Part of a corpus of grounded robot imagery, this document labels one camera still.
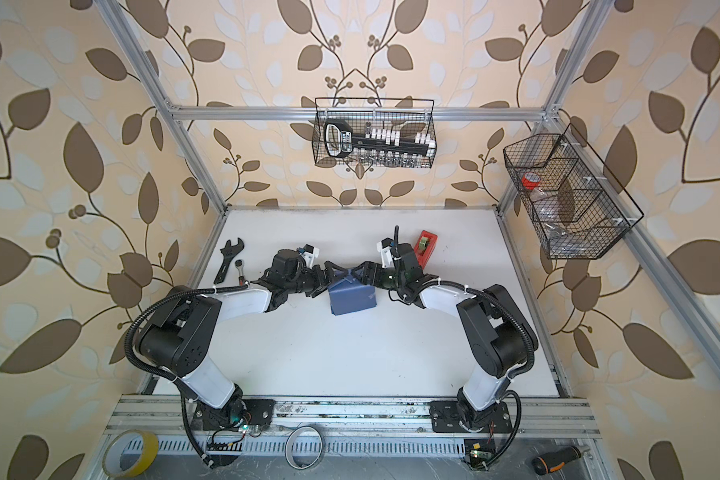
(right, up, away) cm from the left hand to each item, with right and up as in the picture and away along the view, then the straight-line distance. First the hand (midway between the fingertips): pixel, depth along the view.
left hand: (343, 276), depth 89 cm
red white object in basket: (+52, +27, -8) cm, 59 cm away
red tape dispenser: (+27, +8, +13) cm, 31 cm away
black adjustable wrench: (-44, +6, +20) cm, 49 cm away
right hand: (+5, 0, +1) cm, 5 cm away
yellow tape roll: (-51, -36, -21) cm, 66 cm away
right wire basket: (+62, +23, -8) cm, 67 cm away
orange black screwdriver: (+50, -40, -21) cm, 67 cm away
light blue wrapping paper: (+2, -5, -2) cm, 6 cm away
